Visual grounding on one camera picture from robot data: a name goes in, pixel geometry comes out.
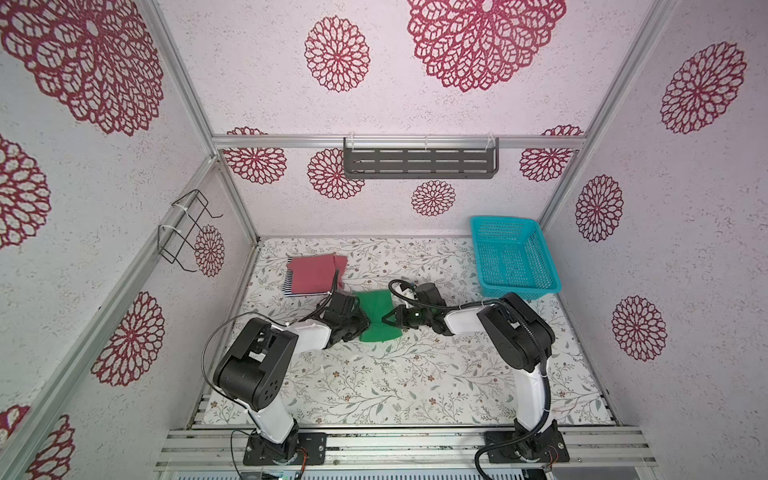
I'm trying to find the blue white striped tank top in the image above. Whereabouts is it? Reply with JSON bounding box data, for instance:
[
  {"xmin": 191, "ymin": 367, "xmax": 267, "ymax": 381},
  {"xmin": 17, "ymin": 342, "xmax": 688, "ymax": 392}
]
[{"xmin": 283, "ymin": 257, "xmax": 334, "ymax": 296}]

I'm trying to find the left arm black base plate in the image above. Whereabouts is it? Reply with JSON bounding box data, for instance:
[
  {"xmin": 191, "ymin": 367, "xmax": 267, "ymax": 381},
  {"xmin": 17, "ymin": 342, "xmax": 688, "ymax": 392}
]
[{"xmin": 243, "ymin": 429, "xmax": 328, "ymax": 467}]

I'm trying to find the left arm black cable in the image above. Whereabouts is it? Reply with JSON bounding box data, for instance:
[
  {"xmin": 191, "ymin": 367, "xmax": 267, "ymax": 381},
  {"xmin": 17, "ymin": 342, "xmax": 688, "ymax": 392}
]
[{"xmin": 200, "ymin": 269, "xmax": 340, "ymax": 480}]

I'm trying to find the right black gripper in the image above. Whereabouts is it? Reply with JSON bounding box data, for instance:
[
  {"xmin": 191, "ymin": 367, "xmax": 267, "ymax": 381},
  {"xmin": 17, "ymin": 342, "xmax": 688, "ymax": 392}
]
[{"xmin": 381, "ymin": 306, "xmax": 432, "ymax": 329}]

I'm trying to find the floral table mat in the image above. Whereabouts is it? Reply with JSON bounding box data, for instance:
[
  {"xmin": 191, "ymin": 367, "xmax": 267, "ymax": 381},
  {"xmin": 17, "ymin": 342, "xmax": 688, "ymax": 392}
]
[{"xmin": 203, "ymin": 236, "xmax": 613, "ymax": 427}]

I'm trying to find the green tank top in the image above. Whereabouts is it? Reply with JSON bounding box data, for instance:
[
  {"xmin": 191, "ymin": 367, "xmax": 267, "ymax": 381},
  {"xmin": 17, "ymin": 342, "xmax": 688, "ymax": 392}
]
[{"xmin": 356, "ymin": 290, "xmax": 402, "ymax": 343}]

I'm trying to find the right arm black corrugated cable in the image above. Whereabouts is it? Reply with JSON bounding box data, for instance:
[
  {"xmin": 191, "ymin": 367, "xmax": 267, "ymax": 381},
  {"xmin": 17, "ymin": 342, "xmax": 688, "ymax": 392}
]
[{"xmin": 388, "ymin": 278, "xmax": 553, "ymax": 480}]

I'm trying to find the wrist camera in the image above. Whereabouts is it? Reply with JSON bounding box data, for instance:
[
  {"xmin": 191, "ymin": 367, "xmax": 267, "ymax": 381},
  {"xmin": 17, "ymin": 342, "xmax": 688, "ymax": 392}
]
[
  {"xmin": 326, "ymin": 291, "xmax": 359, "ymax": 317},
  {"xmin": 414, "ymin": 283, "xmax": 447, "ymax": 307}
]

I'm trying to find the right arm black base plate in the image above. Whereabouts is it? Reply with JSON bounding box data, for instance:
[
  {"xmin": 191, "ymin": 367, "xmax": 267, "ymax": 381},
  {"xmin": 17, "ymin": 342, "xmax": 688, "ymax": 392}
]
[{"xmin": 484, "ymin": 421, "xmax": 570, "ymax": 464}]

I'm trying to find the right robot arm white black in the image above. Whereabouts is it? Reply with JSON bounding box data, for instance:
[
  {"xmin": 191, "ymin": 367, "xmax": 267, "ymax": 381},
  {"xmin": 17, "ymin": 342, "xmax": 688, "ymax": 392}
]
[{"xmin": 382, "ymin": 293, "xmax": 556, "ymax": 436}]

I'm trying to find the maroon red tank top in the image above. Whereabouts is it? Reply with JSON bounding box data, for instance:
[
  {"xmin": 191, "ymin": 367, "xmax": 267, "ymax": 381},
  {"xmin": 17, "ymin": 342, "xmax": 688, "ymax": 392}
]
[{"xmin": 286, "ymin": 254, "xmax": 348, "ymax": 296}]

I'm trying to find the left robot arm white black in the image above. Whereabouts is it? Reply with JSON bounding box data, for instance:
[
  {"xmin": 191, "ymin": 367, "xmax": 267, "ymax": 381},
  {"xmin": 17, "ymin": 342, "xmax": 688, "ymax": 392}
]
[{"xmin": 213, "ymin": 307, "xmax": 371, "ymax": 445}]

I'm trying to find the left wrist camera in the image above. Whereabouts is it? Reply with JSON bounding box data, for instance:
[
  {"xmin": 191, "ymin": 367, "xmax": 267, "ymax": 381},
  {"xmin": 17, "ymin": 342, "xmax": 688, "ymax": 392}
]
[{"xmin": 326, "ymin": 291, "xmax": 359, "ymax": 317}]

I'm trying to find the black wire wall rack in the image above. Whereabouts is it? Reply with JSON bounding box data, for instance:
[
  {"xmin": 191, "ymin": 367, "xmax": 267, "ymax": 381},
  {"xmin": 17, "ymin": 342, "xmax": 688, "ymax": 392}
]
[{"xmin": 156, "ymin": 189, "xmax": 223, "ymax": 273}]

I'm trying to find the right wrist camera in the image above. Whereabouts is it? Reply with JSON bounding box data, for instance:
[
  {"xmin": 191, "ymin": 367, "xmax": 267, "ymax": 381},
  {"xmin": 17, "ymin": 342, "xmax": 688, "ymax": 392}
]
[{"xmin": 414, "ymin": 283, "xmax": 447, "ymax": 307}]

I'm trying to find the grey metal wall shelf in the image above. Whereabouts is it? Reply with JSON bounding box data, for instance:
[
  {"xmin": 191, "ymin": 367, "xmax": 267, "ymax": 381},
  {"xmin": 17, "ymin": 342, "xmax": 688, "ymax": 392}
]
[{"xmin": 342, "ymin": 137, "xmax": 499, "ymax": 180}]

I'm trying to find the aluminium front rail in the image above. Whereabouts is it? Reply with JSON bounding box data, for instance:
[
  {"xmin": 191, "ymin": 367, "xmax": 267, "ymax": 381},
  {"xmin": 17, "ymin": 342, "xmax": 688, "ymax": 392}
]
[{"xmin": 151, "ymin": 426, "xmax": 657, "ymax": 473}]

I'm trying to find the teal plastic basket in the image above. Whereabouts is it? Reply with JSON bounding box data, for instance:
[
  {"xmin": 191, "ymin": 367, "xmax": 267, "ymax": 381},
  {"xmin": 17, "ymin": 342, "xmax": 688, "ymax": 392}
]
[{"xmin": 470, "ymin": 216, "xmax": 562, "ymax": 301}]

